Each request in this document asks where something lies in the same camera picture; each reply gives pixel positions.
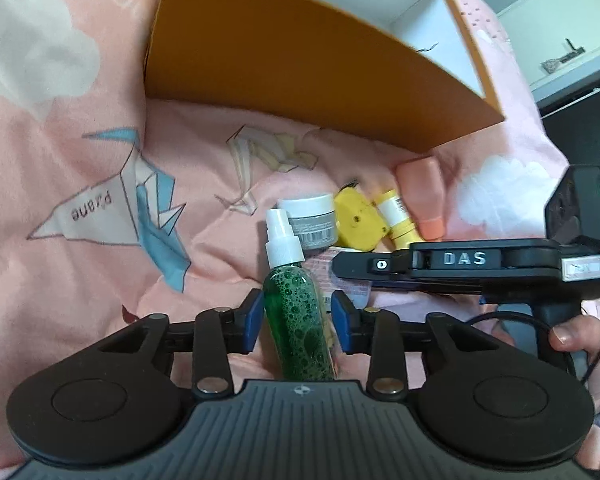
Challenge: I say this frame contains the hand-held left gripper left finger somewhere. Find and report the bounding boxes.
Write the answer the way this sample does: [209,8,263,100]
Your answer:
[97,287,267,397]

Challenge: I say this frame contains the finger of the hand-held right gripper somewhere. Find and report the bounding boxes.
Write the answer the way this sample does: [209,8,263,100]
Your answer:
[331,242,416,284]

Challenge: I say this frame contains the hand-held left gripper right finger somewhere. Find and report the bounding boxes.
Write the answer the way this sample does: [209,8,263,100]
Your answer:
[330,290,502,396]

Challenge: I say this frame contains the green spray bottle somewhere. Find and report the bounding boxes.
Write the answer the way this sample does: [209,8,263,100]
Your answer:
[262,208,338,383]

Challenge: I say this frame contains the yellow tape measure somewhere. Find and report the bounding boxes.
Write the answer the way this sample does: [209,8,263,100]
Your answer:
[334,185,388,253]

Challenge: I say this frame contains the pink tin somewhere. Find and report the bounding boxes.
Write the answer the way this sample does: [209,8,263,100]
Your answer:
[302,246,373,311]

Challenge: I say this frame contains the yellow tube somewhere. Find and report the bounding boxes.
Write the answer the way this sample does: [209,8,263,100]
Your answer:
[372,189,421,251]

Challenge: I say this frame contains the small grey jar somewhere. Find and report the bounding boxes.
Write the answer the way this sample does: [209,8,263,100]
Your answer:
[277,193,338,253]

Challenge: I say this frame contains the pink bottle with orange cap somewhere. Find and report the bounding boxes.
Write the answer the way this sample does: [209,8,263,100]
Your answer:
[395,156,448,241]

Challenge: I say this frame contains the orange cardboard box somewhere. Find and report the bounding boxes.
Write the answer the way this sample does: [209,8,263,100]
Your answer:
[143,0,506,155]

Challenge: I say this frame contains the person's right hand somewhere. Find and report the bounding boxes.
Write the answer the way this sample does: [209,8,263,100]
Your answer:
[549,312,600,402]

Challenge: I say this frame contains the pink printed blanket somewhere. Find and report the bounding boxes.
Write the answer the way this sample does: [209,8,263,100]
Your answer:
[0,0,600,480]

